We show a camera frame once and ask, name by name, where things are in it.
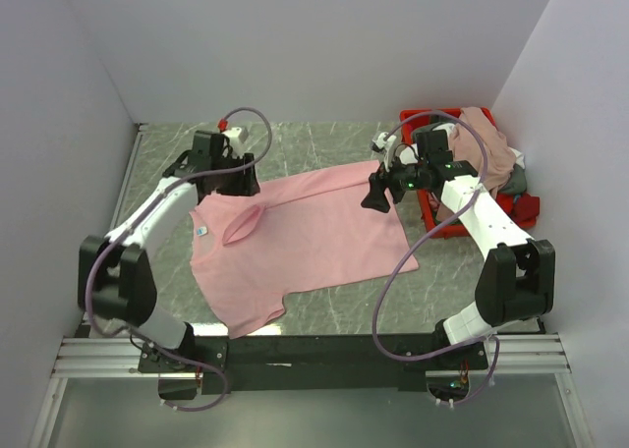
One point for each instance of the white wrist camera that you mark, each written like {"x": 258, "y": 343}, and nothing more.
{"x": 385, "y": 145}
{"x": 235, "y": 137}

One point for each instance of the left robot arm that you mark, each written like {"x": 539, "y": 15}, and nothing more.
{"x": 115, "y": 278}

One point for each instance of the pink t shirt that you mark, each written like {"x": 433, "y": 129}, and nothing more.
{"x": 300, "y": 233}

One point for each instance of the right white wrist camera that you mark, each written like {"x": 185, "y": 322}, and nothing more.
{"x": 385, "y": 145}

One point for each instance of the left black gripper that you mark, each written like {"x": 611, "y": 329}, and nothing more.
{"x": 247, "y": 185}

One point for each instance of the beige t shirt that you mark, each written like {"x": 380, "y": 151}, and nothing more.
{"x": 500, "y": 158}

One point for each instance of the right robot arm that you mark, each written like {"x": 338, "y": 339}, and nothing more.
{"x": 517, "y": 279}

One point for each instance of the aluminium frame rail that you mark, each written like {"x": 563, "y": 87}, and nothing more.
{"x": 86, "y": 357}

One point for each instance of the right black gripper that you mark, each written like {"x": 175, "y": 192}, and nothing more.
{"x": 376, "y": 198}

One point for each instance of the white t shirt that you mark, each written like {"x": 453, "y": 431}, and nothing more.
{"x": 518, "y": 155}

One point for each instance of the red garment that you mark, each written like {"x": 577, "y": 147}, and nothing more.
{"x": 523, "y": 209}

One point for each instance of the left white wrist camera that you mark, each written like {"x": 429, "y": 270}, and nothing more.
{"x": 235, "y": 137}

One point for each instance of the black base beam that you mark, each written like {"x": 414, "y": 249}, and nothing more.
{"x": 274, "y": 363}

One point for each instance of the red plastic bin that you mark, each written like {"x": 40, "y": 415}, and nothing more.
{"x": 427, "y": 202}

